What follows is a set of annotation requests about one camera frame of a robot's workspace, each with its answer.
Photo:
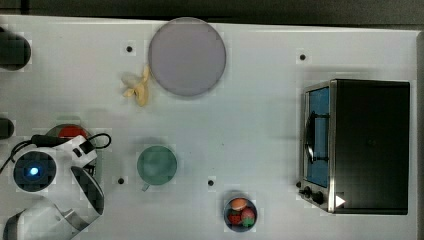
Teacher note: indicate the red plush ketchup bottle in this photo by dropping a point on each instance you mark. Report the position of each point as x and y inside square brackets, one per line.
[72, 131]

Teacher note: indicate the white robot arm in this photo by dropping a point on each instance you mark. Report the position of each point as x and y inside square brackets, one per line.
[70, 198]

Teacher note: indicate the grey round plate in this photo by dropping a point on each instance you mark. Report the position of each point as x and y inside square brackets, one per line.
[187, 56]

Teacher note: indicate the green mug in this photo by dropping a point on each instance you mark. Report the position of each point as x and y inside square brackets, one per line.
[156, 165]

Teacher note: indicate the yellow plush peeled banana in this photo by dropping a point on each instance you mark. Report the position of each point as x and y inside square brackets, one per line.
[137, 86]

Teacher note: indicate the orange plush toy food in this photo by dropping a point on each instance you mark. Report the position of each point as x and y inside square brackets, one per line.
[238, 204]

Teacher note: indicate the small grey bowl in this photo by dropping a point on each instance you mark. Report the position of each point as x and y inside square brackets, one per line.
[238, 228]

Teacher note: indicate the red plush strawberry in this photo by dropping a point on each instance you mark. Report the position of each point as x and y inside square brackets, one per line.
[248, 217]

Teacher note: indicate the black toaster oven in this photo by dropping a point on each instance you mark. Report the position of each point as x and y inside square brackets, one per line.
[356, 146]

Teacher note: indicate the black round cup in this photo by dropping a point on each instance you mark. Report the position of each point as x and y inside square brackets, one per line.
[6, 128]

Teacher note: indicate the black utensil holder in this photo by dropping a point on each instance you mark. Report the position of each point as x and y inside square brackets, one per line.
[15, 51]

